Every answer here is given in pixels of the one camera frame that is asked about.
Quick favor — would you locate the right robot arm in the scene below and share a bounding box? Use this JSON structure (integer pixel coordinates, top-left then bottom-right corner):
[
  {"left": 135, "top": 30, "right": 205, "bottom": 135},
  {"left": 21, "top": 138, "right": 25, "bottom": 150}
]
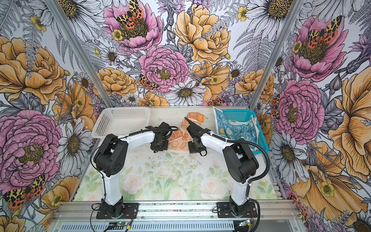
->
[{"left": 185, "top": 118, "right": 259, "bottom": 217}]

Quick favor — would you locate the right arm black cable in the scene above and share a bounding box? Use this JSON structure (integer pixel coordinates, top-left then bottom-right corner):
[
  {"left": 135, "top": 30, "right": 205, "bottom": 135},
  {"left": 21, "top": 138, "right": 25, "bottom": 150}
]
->
[{"left": 185, "top": 117, "right": 271, "bottom": 232}]

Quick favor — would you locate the green circuit board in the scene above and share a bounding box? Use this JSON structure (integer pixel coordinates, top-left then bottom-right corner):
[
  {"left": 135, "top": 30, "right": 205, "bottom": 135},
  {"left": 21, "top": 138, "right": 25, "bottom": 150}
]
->
[{"left": 110, "top": 221, "right": 131, "bottom": 230}]

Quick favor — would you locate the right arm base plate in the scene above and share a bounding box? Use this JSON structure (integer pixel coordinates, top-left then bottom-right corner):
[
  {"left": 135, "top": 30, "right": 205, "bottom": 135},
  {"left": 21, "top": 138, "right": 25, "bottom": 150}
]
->
[{"left": 216, "top": 201, "right": 258, "bottom": 218}]

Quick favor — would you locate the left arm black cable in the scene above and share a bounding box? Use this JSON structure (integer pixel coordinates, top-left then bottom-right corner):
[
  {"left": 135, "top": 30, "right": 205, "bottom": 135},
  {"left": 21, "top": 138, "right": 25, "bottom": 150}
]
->
[{"left": 89, "top": 125, "right": 180, "bottom": 204}]

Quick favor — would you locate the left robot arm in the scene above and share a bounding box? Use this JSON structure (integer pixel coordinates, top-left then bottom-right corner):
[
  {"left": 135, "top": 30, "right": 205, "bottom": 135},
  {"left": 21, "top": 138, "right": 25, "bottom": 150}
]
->
[{"left": 91, "top": 122, "right": 179, "bottom": 219}]

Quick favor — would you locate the teal plastic basket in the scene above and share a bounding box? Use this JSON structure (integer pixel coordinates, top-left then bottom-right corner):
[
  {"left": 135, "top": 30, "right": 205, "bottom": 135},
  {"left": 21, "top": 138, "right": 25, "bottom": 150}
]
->
[{"left": 222, "top": 109, "right": 269, "bottom": 153}]

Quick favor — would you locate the left aluminium corner post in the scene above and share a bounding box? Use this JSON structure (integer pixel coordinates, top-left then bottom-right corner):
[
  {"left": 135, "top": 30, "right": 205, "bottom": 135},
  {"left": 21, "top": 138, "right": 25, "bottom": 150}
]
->
[{"left": 45, "top": 1, "right": 116, "bottom": 108}]

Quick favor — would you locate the white plastic basket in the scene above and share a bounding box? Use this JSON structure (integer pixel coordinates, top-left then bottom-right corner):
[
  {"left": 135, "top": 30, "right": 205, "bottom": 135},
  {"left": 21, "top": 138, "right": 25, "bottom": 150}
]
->
[{"left": 91, "top": 106, "right": 150, "bottom": 139}]

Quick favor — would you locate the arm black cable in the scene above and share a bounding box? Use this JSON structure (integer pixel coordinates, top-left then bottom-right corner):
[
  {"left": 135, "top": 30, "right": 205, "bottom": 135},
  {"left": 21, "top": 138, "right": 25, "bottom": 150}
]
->
[
  {"left": 185, "top": 117, "right": 271, "bottom": 232},
  {"left": 89, "top": 125, "right": 180, "bottom": 204}
]

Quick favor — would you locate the aluminium corner post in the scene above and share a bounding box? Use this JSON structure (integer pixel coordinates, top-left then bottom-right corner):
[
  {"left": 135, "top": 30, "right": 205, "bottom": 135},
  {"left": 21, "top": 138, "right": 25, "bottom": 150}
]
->
[
  {"left": 249, "top": 0, "right": 304, "bottom": 110},
  {"left": 45, "top": 1, "right": 116, "bottom": 108}
]

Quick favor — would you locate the aluminium front rail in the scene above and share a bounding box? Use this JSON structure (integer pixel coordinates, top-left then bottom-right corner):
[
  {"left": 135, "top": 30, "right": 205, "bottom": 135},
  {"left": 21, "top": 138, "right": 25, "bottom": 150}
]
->
[{"left": 49, "top": 200, "right": 305, "bottom": 232}]

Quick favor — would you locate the orange patterned towel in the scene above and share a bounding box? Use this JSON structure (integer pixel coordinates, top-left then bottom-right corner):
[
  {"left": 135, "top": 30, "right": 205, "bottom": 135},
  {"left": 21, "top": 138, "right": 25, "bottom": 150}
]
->
[{"left": 168, "top": 112, "right": 205, "bottom": 153}]

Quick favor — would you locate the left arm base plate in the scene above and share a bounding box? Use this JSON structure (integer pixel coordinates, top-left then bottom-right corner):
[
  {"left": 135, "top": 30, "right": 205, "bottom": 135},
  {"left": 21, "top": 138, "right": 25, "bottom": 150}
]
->
[{"left": 96, "top": 202, "right": 139, "bottom": 219}]

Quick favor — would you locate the blue and cream towel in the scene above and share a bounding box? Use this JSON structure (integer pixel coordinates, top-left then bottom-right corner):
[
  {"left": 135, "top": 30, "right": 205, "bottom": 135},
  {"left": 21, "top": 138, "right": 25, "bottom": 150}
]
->
[{"left": 213, "top": 107, "right": 260, "bottom": 144}]

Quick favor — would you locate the right aluminium corner post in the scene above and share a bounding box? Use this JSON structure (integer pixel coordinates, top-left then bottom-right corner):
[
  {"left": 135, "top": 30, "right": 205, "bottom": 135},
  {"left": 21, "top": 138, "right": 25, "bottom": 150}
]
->
[{"left": 249, "top": 0, "right": 304, "bottom": 110}]

